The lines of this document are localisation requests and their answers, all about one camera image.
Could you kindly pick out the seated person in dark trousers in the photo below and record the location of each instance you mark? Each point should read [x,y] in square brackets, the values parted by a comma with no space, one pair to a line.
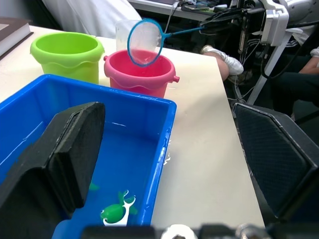
[296,87]

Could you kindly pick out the green plastic bucket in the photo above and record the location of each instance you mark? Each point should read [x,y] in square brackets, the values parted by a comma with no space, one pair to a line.
[67,67]

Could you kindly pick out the clear plastic cup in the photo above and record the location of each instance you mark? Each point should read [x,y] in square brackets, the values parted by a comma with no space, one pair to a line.
[120,35]

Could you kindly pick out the white metal stand leg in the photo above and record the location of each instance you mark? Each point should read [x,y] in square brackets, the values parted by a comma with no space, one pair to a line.
[264,74]

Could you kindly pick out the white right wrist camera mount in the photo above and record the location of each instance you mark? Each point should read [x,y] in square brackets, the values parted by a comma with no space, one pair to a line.
[274,22]

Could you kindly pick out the blue plastic tub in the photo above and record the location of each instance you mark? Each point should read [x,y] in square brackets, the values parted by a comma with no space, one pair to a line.
[134,154]

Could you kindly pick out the pink plastic bucket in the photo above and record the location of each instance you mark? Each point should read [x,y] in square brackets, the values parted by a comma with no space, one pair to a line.
[139,82]

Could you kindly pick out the blue fish net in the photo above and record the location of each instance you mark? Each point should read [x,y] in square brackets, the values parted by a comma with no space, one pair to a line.
[144,39]

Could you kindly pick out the green and white toy fish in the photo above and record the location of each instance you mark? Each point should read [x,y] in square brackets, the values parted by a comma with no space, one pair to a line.
[113,211]

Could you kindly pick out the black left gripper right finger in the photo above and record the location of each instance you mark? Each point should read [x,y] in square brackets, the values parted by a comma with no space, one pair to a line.
[279,161]

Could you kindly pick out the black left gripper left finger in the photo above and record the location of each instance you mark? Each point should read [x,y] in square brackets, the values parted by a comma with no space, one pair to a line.
[37,174]

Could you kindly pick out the white shoe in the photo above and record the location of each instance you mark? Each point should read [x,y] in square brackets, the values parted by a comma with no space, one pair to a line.
[229,61]

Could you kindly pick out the person in white coat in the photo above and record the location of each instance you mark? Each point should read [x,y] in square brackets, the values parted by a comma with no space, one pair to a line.
[94,15]

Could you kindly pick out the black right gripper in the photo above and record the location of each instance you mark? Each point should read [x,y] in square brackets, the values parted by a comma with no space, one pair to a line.
[245,30]

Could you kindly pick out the dark hardcover book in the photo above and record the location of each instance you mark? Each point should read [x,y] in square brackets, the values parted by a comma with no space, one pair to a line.
[12,35]

